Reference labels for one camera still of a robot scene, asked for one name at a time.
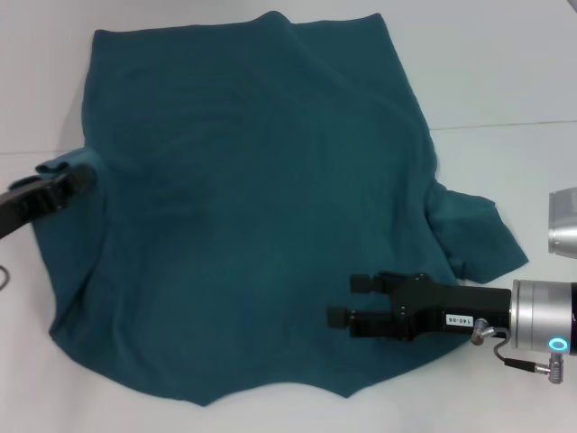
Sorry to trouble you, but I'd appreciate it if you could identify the teal blue shirt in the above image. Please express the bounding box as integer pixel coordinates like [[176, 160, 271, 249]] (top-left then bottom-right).
[[8, 11, 531, 410]]

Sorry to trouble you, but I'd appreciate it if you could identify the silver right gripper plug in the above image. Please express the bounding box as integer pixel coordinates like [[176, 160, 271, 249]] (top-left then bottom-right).
[[471, 318, 497, 346]]

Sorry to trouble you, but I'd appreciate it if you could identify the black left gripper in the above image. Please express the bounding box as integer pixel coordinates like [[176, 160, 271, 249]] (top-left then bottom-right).
[[0, 163, 99, 244]]

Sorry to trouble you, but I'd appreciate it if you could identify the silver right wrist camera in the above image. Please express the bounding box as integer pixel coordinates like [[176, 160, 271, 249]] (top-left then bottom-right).
[[547, 189, 577, 261]]

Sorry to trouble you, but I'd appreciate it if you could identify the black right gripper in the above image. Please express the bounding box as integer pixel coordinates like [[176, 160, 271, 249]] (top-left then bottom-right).
[[327, 270, 514, 343]]

